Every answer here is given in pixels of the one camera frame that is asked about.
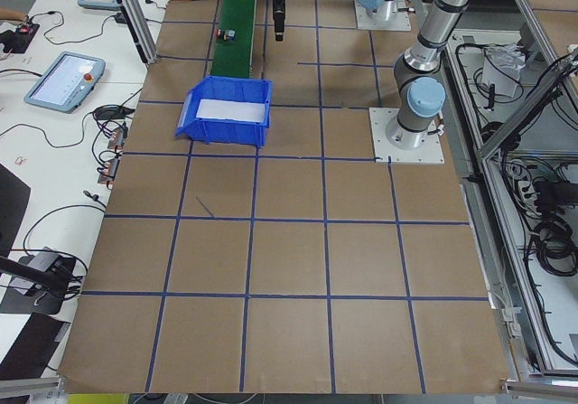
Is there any red emergency stop button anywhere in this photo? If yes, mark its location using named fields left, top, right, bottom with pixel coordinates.
left=216, top=29, right=236, bottom=42

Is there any green conveyor belt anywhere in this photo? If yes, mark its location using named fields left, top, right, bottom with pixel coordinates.
left=210, top=0, right=256, bottom=79

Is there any blue source bin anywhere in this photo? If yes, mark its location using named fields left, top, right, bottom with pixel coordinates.
left=175, top=76, right=273, bottom=148

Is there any white foam pad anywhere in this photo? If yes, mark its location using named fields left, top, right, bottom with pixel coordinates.
left=197, top=99, right=266, bottom=123

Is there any near teach pendant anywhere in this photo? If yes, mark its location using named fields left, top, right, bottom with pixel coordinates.
left=23, top=52, right=106, bottom=113

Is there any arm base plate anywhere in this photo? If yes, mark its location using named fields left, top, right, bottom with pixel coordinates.
left=369, top=108, right=444, bottom=164
left=354, top=0, right=412, bottom=32

